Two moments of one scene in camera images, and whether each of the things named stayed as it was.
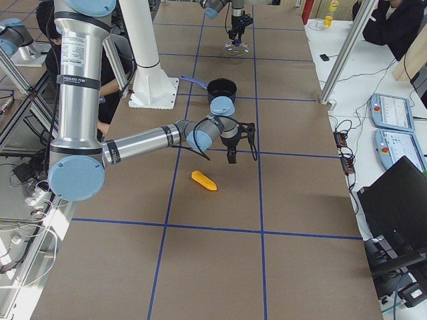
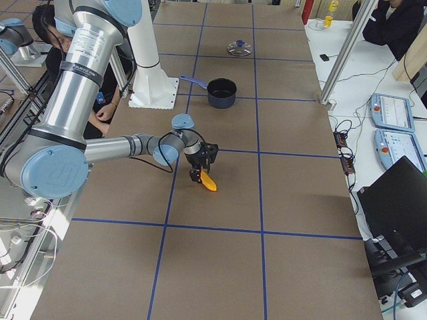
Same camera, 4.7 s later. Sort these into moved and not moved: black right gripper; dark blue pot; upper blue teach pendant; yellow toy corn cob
Moved: black right gripper
Not moved: dark blue pot; upper blue teach pendant; yellow toy corn cob
